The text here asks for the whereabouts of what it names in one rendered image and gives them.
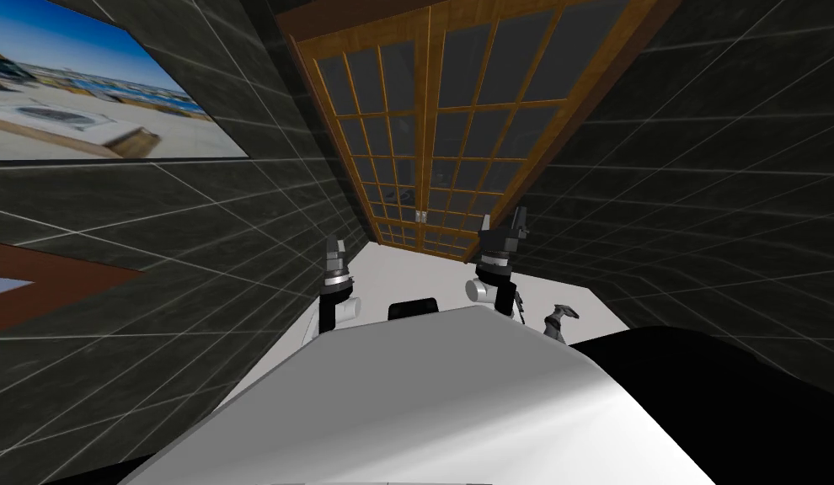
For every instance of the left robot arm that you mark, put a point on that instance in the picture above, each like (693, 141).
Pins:
(336, 306)

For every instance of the brown framed window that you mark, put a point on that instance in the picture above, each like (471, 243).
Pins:
(46, 283)

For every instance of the wooden glass-paned door leaf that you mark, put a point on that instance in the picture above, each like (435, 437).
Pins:
(383, 141)
(498, 128)

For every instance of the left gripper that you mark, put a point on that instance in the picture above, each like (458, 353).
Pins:
(335, 256)

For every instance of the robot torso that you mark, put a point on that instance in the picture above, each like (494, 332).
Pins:
(424, 404)

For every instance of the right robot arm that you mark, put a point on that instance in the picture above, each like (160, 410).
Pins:
(713, 397)

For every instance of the seaside view window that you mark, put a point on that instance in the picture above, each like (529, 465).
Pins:
(87, 101)

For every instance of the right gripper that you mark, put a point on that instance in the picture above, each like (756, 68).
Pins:
(499, 241)

